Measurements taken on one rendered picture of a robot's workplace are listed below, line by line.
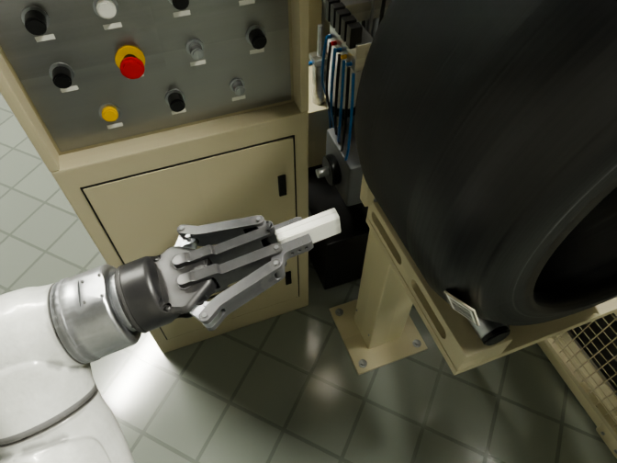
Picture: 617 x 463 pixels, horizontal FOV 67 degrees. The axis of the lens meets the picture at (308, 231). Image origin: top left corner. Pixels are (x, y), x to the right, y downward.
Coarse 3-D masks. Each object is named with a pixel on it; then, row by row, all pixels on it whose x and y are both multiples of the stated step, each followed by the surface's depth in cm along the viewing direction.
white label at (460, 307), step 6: (450, 294) 53; (450, 300) 55; (456, 300) 52; (456, 306) 55; (462, 306) 53; (468, 306) 51; (462, 312) 56; (468, 312) 53; (474, 312) 51; (468, 318) 56; (474, 318) 54
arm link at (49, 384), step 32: (32, 288) 46; (0, 320) 43; (32, 320) 43; (0, 352) 42; (32, 352) 43; (64, 352) 44; (0, 384) 42; (32, 384) 43; (64, 384) 45; (0, 416) 43; (32, 416) 43; (64, 416) 45
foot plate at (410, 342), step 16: (352, 304) 174; (336, 320) 170; (352, 320) 170; (352, 336) 166; (400, 336) 166; (416, 336) 166; (352, 352) 163; (368, 352) 163; (384, 352) 163; (400, 352) 163; (416, 352) 163; (368, 368) 159
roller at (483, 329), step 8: (480, 320) 71; (480, 328) 71; (488, 328) 70; (496, 328) 70; (504, 328) 69; (480, 336) 71; (488, 336) 70; (496, 336) 69; (504, 336) 71; (488, 344) 71
